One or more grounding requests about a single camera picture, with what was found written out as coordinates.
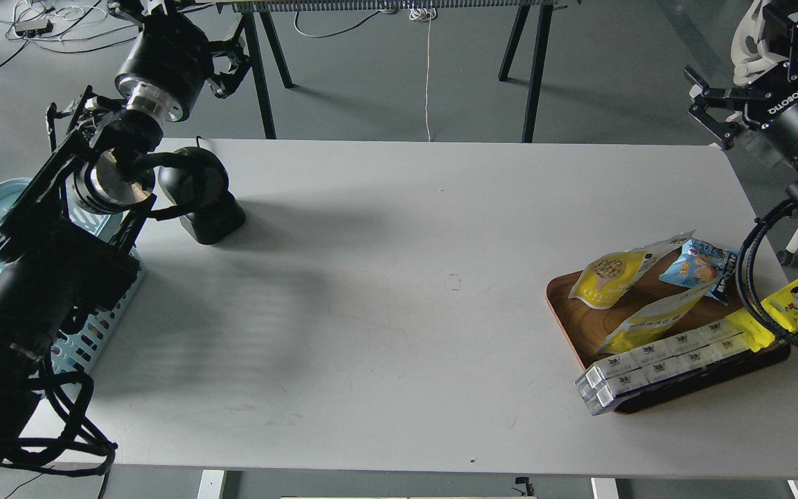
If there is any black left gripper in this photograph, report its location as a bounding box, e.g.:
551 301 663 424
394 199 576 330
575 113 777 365
114 1 252 123

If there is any yellow nut snack pouch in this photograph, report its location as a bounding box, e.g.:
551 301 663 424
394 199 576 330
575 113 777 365
568 230 695 310

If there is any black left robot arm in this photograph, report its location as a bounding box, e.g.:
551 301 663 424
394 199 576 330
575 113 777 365
0 1 252 476

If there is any blue snack bag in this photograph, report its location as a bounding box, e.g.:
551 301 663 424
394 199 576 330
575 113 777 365
659 239 738 304

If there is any yellow white snack pouch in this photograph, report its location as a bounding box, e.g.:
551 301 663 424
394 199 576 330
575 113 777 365
596 279 718 355

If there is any white boxed snack pack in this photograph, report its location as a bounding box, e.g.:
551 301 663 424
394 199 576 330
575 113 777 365
574 319 750 416

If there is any black trestle table stand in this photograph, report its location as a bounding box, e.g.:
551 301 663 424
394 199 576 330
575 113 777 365
213 1 560 144

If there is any black barcode scanner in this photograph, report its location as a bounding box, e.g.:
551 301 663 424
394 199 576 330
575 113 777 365
159 146 247 245

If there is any brown wooden tray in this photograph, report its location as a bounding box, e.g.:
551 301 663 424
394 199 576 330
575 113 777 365
545 268 791 414

